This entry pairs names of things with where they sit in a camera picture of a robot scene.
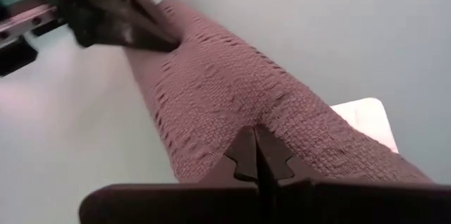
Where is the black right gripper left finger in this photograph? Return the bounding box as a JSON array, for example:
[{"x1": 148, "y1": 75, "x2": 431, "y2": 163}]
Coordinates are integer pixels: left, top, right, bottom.
[{"x1": 78, "y1": 126, "x2": 262, "y2": 224}]

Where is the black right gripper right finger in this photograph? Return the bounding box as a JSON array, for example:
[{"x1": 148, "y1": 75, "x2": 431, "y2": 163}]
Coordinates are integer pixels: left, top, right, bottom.
[{"x1": 256, "y1": 125, "x2": 451, "y2": 224}]

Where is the pink woven cloth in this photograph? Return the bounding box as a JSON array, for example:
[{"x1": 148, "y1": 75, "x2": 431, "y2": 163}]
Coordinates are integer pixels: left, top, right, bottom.
[{"x1": 122, "y1": 0, "x2": 435, "y2": 185}]

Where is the green table mat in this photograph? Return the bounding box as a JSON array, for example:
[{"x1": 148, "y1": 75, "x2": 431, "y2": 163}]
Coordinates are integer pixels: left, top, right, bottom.
[{"x1": 0, "y1": 0, "x2": 451, "y2": 224}]

